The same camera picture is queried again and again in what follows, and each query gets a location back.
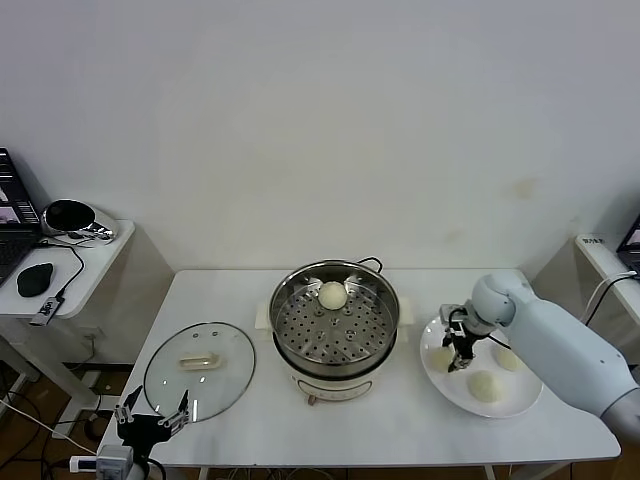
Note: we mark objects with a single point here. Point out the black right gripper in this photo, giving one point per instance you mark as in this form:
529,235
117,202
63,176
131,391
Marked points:
465,345

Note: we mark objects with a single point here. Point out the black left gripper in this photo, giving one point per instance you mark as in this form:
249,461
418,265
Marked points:
145,430

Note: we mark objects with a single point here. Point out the white steamed baozi bun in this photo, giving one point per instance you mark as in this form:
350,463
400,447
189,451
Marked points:
440,359
484,386
506,361
332,295

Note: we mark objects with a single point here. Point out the round glass pot lid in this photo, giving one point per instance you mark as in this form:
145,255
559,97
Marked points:
225,375

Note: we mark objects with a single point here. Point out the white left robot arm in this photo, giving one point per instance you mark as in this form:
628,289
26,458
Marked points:
137,472

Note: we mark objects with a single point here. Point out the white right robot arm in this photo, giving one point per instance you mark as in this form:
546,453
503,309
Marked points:
550,340

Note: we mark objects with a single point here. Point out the perforated stainless steamer basket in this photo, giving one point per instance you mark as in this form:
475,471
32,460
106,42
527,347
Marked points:
350,345

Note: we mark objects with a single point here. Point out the white side table beige cover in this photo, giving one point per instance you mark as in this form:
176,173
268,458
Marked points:
100,260

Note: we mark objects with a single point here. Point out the white round plate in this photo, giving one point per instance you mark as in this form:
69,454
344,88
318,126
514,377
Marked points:
450,390

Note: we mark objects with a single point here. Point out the grey usb dongle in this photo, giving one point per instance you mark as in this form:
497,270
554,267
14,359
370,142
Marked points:
47,310

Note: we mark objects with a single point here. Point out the black computer mouse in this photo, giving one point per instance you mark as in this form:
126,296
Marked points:
35,280

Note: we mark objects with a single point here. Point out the shiny chrome helmet-shaped object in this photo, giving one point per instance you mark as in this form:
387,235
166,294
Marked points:
95,225

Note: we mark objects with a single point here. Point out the small dark open laptop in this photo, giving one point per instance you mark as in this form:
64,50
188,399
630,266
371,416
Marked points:
631,245

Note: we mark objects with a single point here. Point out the open black laptop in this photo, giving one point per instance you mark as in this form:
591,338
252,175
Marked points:
12,240

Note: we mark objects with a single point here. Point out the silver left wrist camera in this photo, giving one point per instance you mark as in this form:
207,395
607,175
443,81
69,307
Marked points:
115,459

